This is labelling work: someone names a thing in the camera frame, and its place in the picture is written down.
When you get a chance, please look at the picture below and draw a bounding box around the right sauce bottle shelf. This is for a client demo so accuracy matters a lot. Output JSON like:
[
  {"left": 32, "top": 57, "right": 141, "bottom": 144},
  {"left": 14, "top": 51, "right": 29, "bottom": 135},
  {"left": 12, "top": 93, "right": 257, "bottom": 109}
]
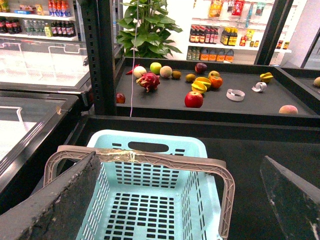
[{"left": 186, "top": 0, "right": 293, "bottom": 65}]

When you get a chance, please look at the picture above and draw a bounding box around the green potted plant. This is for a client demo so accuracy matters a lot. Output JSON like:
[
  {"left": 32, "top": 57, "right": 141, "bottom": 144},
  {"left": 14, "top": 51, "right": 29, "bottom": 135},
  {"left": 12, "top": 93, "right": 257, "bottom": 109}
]
[{"left": 116, "top": 0, "right": 183, "bottom": 59}]

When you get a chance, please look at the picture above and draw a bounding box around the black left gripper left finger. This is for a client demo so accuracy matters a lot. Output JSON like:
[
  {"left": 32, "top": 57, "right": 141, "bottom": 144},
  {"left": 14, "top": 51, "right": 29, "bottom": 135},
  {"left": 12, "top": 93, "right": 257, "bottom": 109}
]
[{"left": 0, "top": 152, "right": 100, "bottom": 240}]

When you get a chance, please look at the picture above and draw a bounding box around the red apple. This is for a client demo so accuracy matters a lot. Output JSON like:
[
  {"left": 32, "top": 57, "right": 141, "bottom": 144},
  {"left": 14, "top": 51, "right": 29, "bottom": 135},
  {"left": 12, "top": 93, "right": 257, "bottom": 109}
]
[{"left": 184, "top": 91, "right": 204, "bottom": 108}]

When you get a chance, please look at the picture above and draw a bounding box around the pink peach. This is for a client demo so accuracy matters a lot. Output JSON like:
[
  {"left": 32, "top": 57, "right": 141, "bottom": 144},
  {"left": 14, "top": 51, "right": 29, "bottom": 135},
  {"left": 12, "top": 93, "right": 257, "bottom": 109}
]
[{"left": 278, "top": 105, "right": 299, "bottom": 115}]

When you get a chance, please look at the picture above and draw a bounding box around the dark purple fruit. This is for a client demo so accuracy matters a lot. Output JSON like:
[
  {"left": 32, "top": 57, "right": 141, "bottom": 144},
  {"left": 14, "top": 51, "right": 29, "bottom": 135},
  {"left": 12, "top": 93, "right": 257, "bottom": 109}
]
[{"left": 194, "top": 62, "right": 208, "bottom": 74}]

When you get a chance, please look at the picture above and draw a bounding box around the black metal shelf post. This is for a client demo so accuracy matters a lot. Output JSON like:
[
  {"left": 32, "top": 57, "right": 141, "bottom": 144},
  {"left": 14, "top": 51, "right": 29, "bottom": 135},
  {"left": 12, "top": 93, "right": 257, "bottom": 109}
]
[{"left": 78, "top": 0, "right": 117, "bottom": 116}]

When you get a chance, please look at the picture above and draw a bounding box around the small yellow star fruit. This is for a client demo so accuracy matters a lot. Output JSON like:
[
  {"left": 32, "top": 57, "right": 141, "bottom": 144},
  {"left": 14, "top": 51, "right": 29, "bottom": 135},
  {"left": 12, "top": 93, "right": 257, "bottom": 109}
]
[{"left": 259, "top": 72, "right": 274, "bottom": 84}]

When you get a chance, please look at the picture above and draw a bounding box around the red chili pepper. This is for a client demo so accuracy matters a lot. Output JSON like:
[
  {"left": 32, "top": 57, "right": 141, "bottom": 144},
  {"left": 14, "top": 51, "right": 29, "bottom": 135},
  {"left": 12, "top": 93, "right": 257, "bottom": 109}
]
[{"left": 126, "top": 64, "right": 140, "bottom": 75}]

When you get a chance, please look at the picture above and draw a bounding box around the crumpled white tape piece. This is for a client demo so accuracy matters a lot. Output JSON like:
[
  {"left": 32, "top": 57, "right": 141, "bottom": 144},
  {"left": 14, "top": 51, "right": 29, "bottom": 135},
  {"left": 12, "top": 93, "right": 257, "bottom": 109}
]
[{"left": 251, "top": 81, "right": 267, "bottom": 93}]

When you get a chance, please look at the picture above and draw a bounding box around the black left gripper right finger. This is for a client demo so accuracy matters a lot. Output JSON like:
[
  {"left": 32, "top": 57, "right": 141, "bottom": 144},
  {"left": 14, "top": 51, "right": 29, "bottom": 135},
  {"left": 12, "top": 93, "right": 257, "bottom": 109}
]
[{"left": 260, "top": 155, "right": 320, "bottom": 240}]

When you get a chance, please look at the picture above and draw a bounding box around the glass freezer lid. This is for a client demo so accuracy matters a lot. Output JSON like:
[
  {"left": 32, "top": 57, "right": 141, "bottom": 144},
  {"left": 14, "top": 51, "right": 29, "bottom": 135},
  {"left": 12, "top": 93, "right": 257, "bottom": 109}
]
[{"left": 0, "top": 38, "right": 90, "bottom": 92}]

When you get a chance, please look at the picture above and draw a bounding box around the red nectarine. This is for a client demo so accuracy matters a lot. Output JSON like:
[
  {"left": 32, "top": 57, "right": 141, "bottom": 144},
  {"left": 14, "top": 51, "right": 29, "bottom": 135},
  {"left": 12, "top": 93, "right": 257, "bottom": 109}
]
[{"left": 115, "top": 92, "right": 126, "bottom": 104}]

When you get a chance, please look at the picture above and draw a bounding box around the beige round melon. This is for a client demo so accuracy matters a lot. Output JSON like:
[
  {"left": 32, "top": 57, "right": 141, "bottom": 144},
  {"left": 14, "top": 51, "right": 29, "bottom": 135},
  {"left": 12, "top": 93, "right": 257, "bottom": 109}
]
[{"left": 159, "top": 65, "right": 173, "bottom": 78}]

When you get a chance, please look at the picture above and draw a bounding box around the left beverage shelf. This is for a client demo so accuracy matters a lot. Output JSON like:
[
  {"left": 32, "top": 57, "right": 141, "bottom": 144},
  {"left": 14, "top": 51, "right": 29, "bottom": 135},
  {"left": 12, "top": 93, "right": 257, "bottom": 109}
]
[{"left": 0, "top": 0, "right": 80, "bottom": 42}]

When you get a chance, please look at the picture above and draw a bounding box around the green apple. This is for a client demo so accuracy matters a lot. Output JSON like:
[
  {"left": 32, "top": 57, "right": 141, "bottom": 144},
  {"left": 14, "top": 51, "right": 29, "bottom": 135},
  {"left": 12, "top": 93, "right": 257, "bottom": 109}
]
[{"left": 149, "top": 62, "right": 162, "bottom": 75}]

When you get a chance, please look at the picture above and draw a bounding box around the red yellow mango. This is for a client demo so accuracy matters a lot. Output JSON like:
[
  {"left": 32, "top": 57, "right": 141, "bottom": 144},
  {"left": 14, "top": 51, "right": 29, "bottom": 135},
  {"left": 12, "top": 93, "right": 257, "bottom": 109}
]
[{"left": 208, "top": 70, "right": 221, "bottom": 78}]

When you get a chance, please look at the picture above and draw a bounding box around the brown kiwi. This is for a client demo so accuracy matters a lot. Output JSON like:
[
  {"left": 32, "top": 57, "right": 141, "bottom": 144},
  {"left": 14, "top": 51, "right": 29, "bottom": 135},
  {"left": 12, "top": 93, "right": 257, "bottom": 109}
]
[
  {"left": 185, "top": 73, "right": 197, "bottom": 83},
  {"left": 171, "top": 70, "right": 182, "bottom": 80}
]

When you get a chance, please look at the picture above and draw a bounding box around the black fruit tray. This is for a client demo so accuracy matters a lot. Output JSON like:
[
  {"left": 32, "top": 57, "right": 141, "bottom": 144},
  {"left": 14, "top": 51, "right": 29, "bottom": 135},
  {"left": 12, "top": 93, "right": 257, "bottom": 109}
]
[{"left": 116, "top": 57, "right": 320, "bottom": 128}]

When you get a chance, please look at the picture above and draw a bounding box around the orange persimmon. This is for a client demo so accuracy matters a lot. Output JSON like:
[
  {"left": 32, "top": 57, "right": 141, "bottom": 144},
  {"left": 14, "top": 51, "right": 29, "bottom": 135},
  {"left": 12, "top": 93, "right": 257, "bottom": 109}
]
[{"left": 209, "top": 76, "right": 223, "bottom": 89}]

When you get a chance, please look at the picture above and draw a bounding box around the light blue plastic basket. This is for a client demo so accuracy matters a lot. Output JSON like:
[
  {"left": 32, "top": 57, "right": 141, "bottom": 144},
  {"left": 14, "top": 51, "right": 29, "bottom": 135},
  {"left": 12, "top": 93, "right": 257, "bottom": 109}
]
[{"left": 77, "top": 161, "right": 221, "bottom": 240}]

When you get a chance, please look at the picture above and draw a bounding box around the pink dragon fruit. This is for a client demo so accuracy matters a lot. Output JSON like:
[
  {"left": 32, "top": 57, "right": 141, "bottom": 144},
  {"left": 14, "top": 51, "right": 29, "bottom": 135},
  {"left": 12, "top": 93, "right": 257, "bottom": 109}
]
[{"left": 136, "top": 72, "right": 160, "bottom": 93}]

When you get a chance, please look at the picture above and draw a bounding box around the white round fruit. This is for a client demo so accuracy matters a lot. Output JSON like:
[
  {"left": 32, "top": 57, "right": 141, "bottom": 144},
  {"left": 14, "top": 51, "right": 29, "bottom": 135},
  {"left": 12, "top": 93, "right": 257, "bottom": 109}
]
[{"left": 133, "top": 65, "right": 147, "bottom": 79}]

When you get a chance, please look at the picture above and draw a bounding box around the white tape ring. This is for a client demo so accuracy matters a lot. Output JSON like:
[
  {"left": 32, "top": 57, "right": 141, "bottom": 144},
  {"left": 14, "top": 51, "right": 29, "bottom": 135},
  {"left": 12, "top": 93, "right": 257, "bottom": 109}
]
[{"left": 226, "top": 88, "right": 246, "bottom": 102}]

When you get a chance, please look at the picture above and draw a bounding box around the white hanging cable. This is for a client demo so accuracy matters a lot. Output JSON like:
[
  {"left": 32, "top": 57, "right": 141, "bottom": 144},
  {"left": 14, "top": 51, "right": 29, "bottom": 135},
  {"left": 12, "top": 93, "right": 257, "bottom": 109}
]
[{"left": 129, "top": 0, "right": 141, "bottom": 118}]

